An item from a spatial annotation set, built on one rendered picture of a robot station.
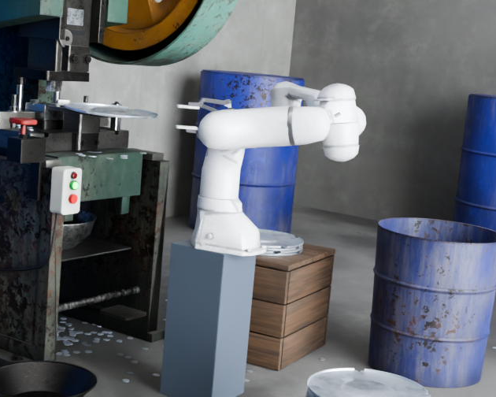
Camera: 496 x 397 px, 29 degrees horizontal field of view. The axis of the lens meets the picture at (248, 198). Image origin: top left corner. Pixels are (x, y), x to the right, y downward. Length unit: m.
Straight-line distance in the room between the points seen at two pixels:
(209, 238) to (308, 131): 0.41
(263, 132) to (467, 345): 1.02
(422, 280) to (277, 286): 0.46
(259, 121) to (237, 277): 0.45
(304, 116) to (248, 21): 3.49
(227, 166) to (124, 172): 0.56
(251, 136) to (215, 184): 0.17
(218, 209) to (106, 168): 0.54
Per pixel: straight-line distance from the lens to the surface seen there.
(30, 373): 2.86
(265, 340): 3.12
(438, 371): 3.15
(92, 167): 3.03
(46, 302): 2.92
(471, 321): 3.14
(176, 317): 2.76
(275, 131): 2.62
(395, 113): 6.14
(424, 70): 6.06
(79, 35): 3.16
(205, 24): 3.26
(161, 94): 5.44
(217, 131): 2.58
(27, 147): 2.80
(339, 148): 2.68
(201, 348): 2.74
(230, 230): 2.66
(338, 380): 2.36
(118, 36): 3.46
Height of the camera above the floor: 1.01
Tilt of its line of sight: 9 degrees down
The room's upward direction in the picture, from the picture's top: 5 degrees clockwise
